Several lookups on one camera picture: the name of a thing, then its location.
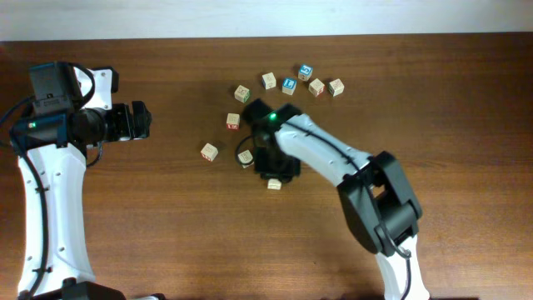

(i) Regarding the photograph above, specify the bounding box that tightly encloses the wooden block blue H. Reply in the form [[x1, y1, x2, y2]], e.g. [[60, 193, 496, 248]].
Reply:
[[267, 178, 282, 190]]

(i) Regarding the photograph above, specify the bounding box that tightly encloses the wooden block pineapple K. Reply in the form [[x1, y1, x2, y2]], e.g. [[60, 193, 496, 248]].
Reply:
[[237, 150, 254, 168]]

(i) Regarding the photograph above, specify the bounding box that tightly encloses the wooden block red letter side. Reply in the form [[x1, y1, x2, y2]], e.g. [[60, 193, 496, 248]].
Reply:
[[226, 113, 240, 130]]

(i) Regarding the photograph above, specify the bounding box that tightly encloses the wooden block red trim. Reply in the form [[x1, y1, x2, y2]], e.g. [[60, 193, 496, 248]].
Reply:
[[201, 143, 219, 162]]

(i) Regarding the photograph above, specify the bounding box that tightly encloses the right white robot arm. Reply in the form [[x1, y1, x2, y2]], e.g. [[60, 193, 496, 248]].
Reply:
[[242, 99, 431, 299]]

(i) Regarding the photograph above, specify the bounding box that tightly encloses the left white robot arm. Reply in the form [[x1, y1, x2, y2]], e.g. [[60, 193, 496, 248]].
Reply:
[[9, 61, 152, 299]]

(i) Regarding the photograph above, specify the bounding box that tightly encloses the wooden block green side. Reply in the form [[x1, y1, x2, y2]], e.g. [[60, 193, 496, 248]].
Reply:
[[234, 85, 251, 103]]

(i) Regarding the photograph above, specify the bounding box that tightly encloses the blue L wooden block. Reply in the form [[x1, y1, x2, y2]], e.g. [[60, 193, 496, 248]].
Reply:
[[281, 77, 297, 95]]

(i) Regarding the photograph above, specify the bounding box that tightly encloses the plain wooden block top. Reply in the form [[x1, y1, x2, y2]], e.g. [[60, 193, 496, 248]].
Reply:
[[262, 72, 276, 90]]

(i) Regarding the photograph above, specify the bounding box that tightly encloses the wooden block red edge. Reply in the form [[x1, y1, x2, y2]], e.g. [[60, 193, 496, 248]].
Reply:
[[308, 78, 326, 97]]

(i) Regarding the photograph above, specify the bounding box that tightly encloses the blue S wooden block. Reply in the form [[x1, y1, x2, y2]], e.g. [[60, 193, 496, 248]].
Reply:
[[298, 64, 313, 82]]

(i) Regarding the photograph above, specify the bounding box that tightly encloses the wooden block green edge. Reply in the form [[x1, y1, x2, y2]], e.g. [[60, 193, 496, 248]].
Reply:
[[327, 78, 345, 97]]

